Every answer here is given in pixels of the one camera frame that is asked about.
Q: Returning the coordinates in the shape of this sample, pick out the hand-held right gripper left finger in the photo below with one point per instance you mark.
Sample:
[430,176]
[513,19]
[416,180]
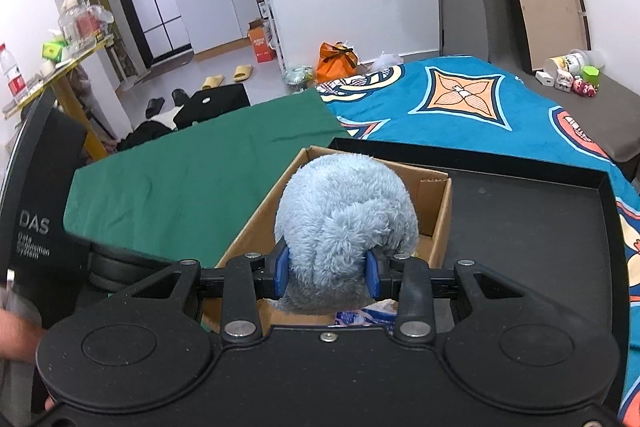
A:
[281,269]

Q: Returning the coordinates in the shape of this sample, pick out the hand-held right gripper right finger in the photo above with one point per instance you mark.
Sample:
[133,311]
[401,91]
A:
[371,277]

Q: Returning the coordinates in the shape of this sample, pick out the purple tissue pack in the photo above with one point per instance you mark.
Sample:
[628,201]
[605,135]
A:
[365,315]

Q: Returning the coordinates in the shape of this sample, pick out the blue fluffy plush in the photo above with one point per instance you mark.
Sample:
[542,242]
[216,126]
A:
[345,217]

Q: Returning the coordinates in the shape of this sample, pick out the brown cardboard box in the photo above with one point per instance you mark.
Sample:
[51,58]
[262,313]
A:
[430,207]

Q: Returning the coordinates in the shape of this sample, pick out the black tray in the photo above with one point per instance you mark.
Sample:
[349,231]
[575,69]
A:
[525,232]

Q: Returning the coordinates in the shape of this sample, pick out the person's left hand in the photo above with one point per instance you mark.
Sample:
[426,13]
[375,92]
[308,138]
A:
[20,337]

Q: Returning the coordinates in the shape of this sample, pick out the yellow table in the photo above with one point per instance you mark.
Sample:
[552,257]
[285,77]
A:
[65,77]

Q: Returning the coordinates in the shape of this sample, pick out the clear bottle red label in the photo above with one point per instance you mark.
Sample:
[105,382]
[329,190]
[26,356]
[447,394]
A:
[12,77]

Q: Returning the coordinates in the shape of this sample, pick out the black white clothing pile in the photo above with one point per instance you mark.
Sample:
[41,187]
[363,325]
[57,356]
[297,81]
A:
[150,129]

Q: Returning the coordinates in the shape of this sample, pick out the green cloth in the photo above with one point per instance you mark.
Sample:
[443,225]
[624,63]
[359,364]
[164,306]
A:
[175,182]

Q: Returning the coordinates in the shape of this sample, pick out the green box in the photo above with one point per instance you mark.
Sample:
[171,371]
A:
[51,50]

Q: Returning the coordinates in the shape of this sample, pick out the black slipper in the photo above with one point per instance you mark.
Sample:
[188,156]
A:
[155,107]
[179,98]

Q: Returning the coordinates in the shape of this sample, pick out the blue patterned blanket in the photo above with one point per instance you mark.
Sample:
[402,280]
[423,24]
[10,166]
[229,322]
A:
[400,107]

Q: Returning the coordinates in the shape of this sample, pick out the clear plastic jar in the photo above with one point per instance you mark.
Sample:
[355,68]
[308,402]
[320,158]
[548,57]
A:
[82,19]

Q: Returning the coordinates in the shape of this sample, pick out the yellow slipper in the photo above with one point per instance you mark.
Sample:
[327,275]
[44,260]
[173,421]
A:
[212,83]
[242,73]

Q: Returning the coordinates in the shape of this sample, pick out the orange bag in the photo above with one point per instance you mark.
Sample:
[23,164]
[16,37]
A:
[336,64]

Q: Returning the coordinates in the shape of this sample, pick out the clear plastic bag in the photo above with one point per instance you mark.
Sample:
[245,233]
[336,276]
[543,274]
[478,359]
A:
[385,63]

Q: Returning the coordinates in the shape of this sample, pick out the orange cardboard box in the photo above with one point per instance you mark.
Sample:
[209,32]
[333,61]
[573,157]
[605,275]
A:
[262,47]

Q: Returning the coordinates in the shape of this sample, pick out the white storage rack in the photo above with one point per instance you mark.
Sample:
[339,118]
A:
[274,22]

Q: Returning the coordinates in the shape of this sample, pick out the white kitchen cabinet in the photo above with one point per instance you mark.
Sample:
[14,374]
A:
[220,12]

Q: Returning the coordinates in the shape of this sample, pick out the white charger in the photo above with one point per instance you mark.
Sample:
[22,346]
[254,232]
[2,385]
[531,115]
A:
[545,79]

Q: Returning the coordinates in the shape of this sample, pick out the black spray bottle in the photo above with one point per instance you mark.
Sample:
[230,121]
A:
[260,4]

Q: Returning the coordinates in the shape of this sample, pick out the small white toy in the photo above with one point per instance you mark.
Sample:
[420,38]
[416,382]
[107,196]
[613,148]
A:
[564,83]

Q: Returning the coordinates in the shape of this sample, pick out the red doll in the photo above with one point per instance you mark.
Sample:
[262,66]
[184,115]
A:
[585,88]

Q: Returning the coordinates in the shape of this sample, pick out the grey bench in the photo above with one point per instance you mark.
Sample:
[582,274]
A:
[615,117]

